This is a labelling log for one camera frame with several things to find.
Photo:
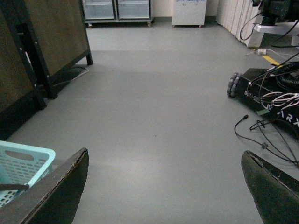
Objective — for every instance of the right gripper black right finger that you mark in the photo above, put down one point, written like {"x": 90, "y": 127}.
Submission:
{"x": 275, "y": 193}

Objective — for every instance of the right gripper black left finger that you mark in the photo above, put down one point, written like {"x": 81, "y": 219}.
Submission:
{"x": 54, "y": 199}

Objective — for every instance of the light blue plastic basket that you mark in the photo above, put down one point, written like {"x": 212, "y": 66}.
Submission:
{"x": 22, "y": 164}

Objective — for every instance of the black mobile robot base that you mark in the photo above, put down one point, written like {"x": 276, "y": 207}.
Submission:
{"x": 266, "y": 95}

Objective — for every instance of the glass door cabinet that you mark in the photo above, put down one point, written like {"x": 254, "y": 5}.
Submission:
{"x": 117, "y": 11}

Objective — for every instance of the white chest freezer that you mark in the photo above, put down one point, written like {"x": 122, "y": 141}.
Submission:
{"x": 189, "y": 13}

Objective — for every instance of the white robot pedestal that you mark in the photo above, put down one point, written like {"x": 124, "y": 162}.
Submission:
{"x": 281, "y": 28}

